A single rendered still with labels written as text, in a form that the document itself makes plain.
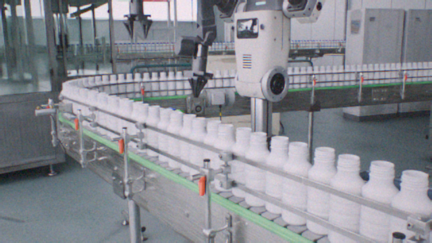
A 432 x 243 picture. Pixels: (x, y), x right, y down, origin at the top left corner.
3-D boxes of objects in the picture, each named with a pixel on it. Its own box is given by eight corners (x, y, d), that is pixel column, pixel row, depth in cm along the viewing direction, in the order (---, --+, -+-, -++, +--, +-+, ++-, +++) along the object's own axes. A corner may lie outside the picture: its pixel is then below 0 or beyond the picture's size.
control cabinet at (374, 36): (377, 113, 739) (384, 9, 701) (397, 118, 692) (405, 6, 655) (340, 117, 714) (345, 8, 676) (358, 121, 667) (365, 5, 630)
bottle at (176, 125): (177, 162, 124) (175, 110, 121) (192, 165, 120) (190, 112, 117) (164, 167, 119) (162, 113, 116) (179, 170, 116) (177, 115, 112)
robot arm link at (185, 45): (217, 32, 143) (207, 25, 150) (187, 27, 138) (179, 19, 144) (207, 63, 148) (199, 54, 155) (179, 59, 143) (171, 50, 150)
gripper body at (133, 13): (123, 19, 163) (121, 1, 161) (144, 19, 169) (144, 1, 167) (129, 18, 158) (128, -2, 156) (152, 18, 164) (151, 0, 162)
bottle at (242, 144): (261, 194, 96) (262, 128, 93) (244, 201, 92) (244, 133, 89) (243, 187, 101) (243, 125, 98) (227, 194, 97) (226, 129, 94)
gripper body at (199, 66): (202, 76, 145) (204, 56, 144) (182, 75, 151) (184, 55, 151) (213, 78, 150) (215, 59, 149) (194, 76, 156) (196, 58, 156)
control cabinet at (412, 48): (414, 110, 766) (423, 9, 728) (436, 115, 719) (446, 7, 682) (381, 113, 741) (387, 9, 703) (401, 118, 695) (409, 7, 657)
